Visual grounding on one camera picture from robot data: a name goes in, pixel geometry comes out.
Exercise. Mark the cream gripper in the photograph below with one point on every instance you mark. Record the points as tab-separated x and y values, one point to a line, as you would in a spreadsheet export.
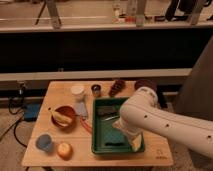
135	141

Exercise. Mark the blue-green sponge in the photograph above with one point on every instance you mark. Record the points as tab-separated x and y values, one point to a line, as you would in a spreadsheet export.
114	144

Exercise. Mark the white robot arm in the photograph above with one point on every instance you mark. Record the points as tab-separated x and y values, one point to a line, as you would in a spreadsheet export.
139	112

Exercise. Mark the dark brown sponge block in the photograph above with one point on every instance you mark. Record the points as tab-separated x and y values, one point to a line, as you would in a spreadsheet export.
106	110

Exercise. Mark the white plastic cup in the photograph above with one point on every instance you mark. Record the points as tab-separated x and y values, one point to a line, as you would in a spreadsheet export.
78	91

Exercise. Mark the blue plastic cup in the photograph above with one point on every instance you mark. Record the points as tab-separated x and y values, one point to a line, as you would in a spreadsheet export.
44	142

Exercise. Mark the green plastic tray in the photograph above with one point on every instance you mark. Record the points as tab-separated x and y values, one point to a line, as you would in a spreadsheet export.
103	131

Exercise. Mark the bunch of dark grapes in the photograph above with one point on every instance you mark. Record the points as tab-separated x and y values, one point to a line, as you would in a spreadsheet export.
117	87

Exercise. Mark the purple bowl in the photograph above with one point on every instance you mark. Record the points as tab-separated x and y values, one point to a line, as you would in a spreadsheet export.
145	83

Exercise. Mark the grey spatula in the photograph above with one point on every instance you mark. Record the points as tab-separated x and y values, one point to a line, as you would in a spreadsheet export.
80	108

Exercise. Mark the small dark metal can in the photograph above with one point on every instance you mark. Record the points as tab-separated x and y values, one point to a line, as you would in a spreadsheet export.
96	90

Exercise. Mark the yellow apple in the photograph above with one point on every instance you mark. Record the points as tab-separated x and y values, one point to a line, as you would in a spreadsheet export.
64	150

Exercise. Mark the wooden folding table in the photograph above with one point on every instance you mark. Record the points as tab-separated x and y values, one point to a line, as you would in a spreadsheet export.
157	151

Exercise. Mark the red-brown bowl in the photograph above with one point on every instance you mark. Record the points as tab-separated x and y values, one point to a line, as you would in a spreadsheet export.
67	111

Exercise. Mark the yellow banana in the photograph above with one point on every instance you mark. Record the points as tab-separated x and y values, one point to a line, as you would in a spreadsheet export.
61	118

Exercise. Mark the blue box on floor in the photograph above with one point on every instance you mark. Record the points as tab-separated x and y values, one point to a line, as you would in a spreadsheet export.
31	112

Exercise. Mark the red-handled utensil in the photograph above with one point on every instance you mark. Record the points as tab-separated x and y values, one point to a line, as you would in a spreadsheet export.
84	124

